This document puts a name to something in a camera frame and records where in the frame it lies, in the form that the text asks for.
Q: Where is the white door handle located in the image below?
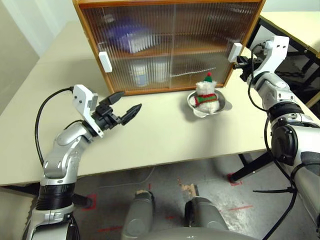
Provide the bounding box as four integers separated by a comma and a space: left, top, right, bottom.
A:
226, 42, 243, 63
98, 51, 113, 74

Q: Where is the silver metal plate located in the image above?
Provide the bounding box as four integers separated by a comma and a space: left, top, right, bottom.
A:
186, 89, 227, 118

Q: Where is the black table leg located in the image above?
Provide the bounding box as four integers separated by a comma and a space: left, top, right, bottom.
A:
231, 151, 275, 183
72, 193, 92, 209

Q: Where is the brown wooden cabinet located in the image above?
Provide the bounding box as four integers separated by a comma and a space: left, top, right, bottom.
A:
72, 0, 267, 97

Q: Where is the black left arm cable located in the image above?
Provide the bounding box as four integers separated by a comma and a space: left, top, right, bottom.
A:
34, 86, 85, 240

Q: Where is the white plastic bottle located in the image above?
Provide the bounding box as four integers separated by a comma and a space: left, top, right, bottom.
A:
149, 61, 168, 85
130, 63, 149, 88

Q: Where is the grey robot left leg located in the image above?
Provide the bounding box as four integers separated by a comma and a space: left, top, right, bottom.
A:
121, 191, 156, 240

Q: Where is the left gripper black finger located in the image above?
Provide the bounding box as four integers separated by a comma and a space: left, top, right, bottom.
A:
120, 103, 143, 126
99, 91, 125, 106

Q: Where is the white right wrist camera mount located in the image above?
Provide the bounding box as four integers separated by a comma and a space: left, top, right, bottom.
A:
259, 35, 290, 76

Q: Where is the cream table with black frame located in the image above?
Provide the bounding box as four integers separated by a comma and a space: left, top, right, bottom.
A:
246, 13, 320, 108

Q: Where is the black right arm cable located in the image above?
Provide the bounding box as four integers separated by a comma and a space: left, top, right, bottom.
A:
247, 42, 300, 240

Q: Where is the grey robot torso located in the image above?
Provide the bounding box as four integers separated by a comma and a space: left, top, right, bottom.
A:
139, 226, 258, 240

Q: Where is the purple tissue box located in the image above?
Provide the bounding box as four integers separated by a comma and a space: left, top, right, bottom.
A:
103, 21, 155, 55

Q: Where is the red floor tape square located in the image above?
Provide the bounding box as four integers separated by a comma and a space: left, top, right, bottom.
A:
228, 172, 243, 187
81, 193, 97, 212

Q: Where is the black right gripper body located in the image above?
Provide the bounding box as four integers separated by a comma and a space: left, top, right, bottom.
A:
239, 57, 262, 82

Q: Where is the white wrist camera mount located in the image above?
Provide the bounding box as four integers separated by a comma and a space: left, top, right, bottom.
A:
259, 35, 290, 76
72, 84, 105, 138

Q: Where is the white plush snowman toy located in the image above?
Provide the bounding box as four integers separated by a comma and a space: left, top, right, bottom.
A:
193, 71, 221, 113

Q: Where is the ribbed glass sliding door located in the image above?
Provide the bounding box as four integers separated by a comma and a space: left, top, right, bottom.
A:
172, 2, 260, 89
81, 3, 177, 94

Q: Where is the grey robot leg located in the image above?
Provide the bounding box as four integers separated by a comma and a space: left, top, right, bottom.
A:
184, 196, 230, 232
121, 191, 156, 240

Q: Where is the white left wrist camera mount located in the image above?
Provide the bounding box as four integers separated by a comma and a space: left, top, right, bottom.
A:
72, 84, 105, 138

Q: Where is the grey robot right leg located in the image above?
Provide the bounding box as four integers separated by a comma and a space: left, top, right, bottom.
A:
184, 196, 230, 232

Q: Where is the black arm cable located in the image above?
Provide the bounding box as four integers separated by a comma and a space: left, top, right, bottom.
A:
34, 86, 85, 240
247, 42, 300, 240

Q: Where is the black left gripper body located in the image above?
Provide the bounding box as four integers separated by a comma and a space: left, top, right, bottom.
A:
91, 102, 124, 131

